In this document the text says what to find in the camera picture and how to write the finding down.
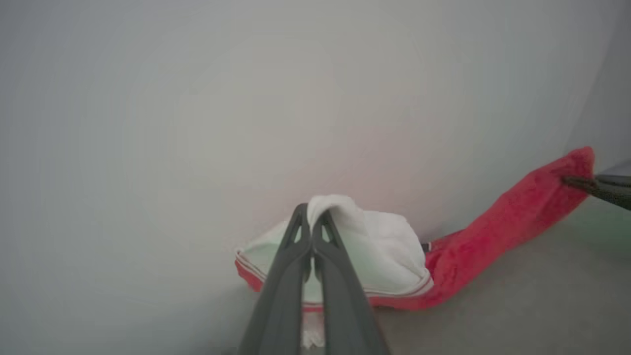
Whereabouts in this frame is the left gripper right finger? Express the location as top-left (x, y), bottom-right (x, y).
top-left (312, 211), bottom-right (390, 355)

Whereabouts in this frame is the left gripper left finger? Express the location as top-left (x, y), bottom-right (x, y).
top-left (239, 203), bottom-right (314, 355)

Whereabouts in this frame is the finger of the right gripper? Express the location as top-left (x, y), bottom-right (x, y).
top-left (594, 175), bottom-right (631, 191)
top-left (564, 177), bottom-right (631, 212)

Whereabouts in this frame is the red and white shirt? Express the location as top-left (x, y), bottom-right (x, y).
top-left (235, 146), bottom-right (596, 349)

